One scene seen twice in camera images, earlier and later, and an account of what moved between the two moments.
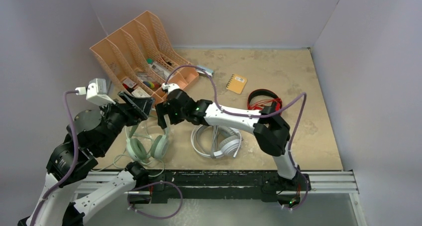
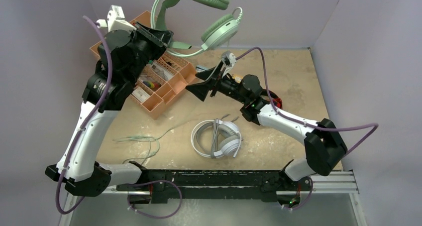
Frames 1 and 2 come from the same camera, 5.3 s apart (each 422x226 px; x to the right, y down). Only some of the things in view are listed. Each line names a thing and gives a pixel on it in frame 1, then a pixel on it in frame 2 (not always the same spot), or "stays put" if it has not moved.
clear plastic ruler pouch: [164, 71] stays put
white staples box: [139, 92] stays put
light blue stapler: [209, 70] stays put
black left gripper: [141, 107] → [160, 37]
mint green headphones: [137, 150] → [221, 33]
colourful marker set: [153, 84] stays put
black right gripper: [163, 108] → [201, 89]
